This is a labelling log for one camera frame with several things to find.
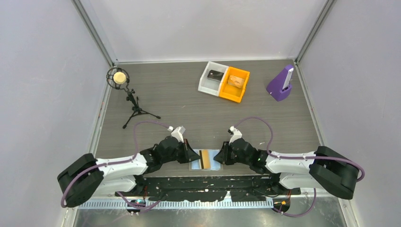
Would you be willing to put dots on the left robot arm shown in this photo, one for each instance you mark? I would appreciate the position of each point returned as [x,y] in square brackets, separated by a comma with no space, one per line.
[89,176]

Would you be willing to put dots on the beige card holder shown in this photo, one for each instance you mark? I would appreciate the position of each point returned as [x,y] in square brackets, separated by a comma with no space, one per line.
[215,165]

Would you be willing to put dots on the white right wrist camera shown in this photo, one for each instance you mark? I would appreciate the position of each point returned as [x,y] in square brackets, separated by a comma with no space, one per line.
[235,134]

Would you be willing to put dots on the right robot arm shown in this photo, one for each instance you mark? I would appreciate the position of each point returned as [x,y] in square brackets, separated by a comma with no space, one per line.
[321,169]

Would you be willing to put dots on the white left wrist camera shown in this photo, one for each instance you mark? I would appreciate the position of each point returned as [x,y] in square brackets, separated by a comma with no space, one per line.
[177,132]

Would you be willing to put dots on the black card in white bin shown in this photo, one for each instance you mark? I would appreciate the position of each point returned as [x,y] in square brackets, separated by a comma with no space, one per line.
[215,75]

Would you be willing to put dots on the perforated metal rail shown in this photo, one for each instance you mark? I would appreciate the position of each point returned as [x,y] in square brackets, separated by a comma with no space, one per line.
[174,205]

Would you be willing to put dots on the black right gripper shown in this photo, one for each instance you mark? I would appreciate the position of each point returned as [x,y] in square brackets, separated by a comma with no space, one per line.
[223,156]

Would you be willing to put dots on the cream round microphone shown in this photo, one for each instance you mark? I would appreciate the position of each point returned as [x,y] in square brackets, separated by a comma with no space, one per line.
[119,78]

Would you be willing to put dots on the orange plastic bin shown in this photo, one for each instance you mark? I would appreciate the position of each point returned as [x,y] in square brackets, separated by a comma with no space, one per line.
[230,92]

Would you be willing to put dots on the purple stand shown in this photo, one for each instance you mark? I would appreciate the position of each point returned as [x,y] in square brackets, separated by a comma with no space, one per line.
[274,88]

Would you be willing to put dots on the tan card in orange bin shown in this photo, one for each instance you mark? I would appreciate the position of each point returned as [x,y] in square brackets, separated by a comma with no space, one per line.
[235,81]

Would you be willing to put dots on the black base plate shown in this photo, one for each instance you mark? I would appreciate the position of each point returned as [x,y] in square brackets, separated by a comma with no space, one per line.
[210,188]

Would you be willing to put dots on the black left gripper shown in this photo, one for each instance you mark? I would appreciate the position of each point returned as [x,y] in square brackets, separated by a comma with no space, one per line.
[188,154]

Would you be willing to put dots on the white plastic bin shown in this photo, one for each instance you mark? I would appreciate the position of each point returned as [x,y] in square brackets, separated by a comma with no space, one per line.
[209,86]

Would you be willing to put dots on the white device in stand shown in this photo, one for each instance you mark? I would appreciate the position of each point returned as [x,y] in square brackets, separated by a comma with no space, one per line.
[288,78]

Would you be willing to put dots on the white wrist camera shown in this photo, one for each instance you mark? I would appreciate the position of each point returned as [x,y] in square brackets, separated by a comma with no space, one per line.
[177,132]
[235,134]

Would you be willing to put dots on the orange magnetic stripe credit card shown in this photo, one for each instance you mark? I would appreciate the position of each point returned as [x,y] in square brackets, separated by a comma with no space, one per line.
[204,159]

